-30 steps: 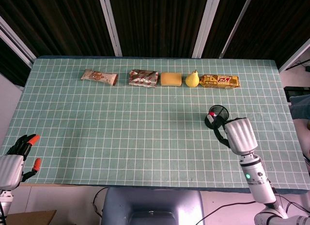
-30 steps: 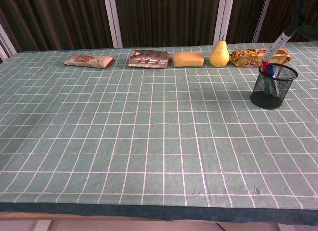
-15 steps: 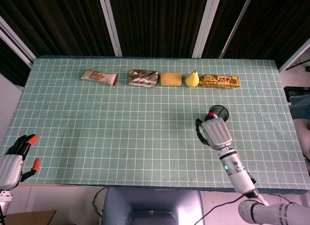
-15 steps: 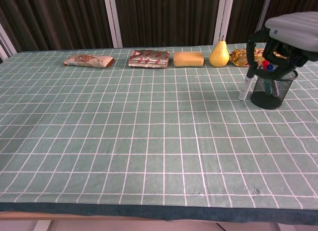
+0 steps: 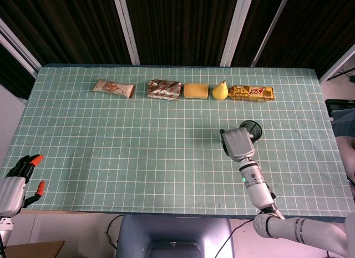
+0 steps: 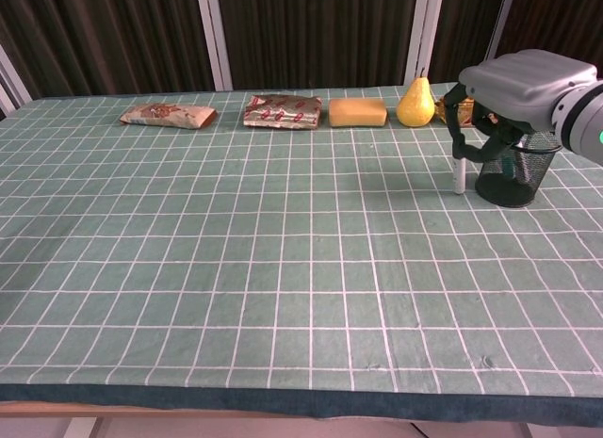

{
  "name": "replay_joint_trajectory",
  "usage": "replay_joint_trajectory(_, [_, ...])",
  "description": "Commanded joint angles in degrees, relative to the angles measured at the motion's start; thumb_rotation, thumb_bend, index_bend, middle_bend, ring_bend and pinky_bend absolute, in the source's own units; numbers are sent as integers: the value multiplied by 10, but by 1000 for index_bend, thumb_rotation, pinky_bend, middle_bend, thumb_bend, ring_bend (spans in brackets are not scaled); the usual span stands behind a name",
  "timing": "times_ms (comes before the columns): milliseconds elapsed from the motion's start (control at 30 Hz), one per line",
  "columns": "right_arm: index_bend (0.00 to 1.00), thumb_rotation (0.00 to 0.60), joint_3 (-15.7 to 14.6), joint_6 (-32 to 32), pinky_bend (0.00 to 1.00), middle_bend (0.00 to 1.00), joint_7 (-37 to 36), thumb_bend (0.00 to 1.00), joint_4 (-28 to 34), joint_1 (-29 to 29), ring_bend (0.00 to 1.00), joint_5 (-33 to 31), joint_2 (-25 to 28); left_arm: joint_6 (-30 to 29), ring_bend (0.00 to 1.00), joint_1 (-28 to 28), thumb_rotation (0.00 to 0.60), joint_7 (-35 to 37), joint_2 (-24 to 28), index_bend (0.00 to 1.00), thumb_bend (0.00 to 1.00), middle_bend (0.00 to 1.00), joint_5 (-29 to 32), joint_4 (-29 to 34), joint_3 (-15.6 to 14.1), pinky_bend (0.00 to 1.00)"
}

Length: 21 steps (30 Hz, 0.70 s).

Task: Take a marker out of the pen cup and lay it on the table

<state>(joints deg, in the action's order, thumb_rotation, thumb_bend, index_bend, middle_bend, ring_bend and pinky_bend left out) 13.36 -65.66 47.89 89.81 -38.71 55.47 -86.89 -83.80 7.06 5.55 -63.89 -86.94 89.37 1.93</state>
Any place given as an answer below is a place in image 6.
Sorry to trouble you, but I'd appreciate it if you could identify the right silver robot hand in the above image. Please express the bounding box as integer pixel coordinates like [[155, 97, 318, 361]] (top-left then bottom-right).
[[444, 50, 599, 165]]

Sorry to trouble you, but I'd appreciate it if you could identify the white marker pen red cap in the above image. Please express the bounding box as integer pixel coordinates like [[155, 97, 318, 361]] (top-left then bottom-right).
[[451, 154, 468, 196]]

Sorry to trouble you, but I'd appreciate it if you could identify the black mesh cup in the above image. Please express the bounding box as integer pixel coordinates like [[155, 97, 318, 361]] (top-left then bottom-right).
[[474, 128, 563, 209]]

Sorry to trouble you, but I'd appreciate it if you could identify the gold snack bar packet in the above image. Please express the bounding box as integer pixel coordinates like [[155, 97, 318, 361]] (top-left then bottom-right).
[[433, 95, 475, 128]]

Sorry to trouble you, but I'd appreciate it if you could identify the yellow pear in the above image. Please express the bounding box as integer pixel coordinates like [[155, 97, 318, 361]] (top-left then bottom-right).
[[395, 75, 436, 129]]

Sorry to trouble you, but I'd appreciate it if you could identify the yellow sponge block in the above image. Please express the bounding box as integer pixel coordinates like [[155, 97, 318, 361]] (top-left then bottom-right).
[[328, 97, 389, 128]]

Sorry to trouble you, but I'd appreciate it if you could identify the silver red foil packet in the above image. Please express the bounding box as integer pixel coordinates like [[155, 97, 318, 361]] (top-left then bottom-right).
[[242, 94, 324, 129]]

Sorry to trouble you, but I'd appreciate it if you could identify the green grid tablecloth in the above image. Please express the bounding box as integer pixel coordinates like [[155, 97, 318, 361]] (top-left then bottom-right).
[[0, 81, 603, 421]]

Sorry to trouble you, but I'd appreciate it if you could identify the beige snack packet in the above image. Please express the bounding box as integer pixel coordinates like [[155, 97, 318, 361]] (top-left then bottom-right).
[[119, 103, 219, 130]]

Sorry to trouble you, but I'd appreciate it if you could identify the white frame post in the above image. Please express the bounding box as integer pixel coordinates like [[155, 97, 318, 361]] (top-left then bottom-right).
[[194, 0, 235, 92], [403, 0, 447, 87], [0, 43, 23, 122], [486, 0, 515, 63]]

